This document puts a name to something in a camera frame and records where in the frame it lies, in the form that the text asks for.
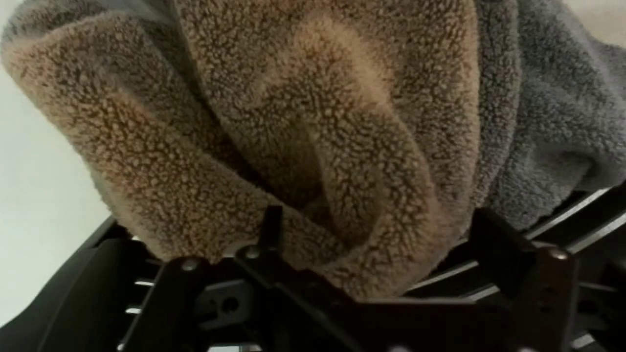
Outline black mesh office chair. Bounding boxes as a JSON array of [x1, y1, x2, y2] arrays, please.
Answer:
[[0, 185, 626, 352]]

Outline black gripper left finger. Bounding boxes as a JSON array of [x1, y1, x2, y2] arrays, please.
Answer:
[[119, 206, 367, 352]]

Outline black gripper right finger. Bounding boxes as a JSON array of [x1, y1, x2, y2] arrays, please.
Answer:
[[469, 208, 582, 352]]

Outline grey brown fleece towel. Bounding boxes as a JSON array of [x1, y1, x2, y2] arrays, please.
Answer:
[[0, 0, 626, 302]]

